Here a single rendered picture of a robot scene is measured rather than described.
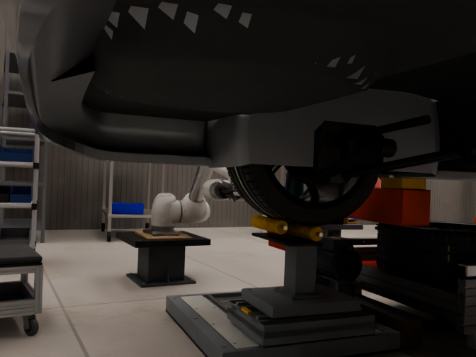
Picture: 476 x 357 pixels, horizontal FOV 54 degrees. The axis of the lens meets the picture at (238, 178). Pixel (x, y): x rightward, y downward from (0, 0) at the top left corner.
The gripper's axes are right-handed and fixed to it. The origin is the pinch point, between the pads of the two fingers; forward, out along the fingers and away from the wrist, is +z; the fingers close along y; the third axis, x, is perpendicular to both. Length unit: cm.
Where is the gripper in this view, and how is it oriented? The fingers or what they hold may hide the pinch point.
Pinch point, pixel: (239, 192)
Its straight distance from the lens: 203.6
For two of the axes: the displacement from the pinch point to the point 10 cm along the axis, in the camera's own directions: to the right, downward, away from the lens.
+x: 6.8, -6.8, 2.7
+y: -6.3, -7.3, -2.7
